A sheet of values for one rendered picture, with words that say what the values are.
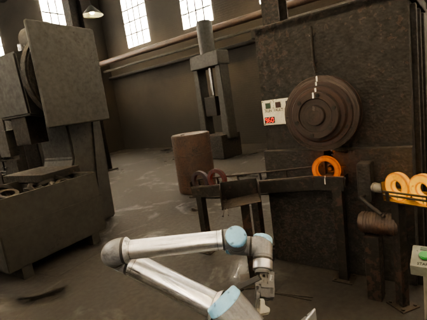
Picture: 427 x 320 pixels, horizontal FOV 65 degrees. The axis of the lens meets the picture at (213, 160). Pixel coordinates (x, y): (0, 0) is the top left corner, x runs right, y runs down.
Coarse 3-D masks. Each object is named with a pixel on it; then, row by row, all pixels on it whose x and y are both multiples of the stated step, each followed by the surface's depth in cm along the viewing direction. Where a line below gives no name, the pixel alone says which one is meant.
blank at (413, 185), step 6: (420, 174) 162; (426, 174) 160; (414, 180) 165; (420, 180) 162; (426, 180) 158; (414, 186) 165; (420, 186) 166; (426, 186) 159; (414, 192) 166; (420, 192) 165; (420, 198) 164
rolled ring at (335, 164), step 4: (324, 156) 214; (328, 156) 213; (316, 160) 217; (320, 160) 216; (324, 160) 214; (328, 160) 212; (332, 160) 211; (336, 160) 212; (316, 164) 218; (332, 164) 211; (336, 164) 210; (312, 168) 220; (316, 168) 219; (336, 168) 210; (340, 168) 211; (316, 172) 219; (336, 172) 211; (340, 172) 211; (336, 176) 211
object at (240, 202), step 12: (240, 180) 234; (252, 180) 234; (228, 192) 236; (240, 192) 236; (252, 192) 235; (228, 204) 224; (240, 204) 218; (252, 264) 231; (240, 276) 243; (252, 276) 232; (252, 288) 226
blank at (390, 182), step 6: (390, 174) 179; (396, 174) 175; (402, 174) 173; (390, 180) 179; (396, 180) 175; (402, 180) 172; (408, 180) 170; (390, 186) 180; (402, 186) 172; (408, 186) 169; (408, 192) 170; (396, 198) 178
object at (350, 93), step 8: (304, 80) 209; (312, 80) 206; (320, 80) 203; (328, 80) 200; (336, 80) 197; (296, 88) 213; (344, 88) 196; (352, 96) 194; (288, 104) 218; (352, 104) 195; (288, 120) 221; (288, 128) 222; (352, 128) 198; (296, 136) 220; (344, 136) 201; (304, 144) 218; (336, 144) 205
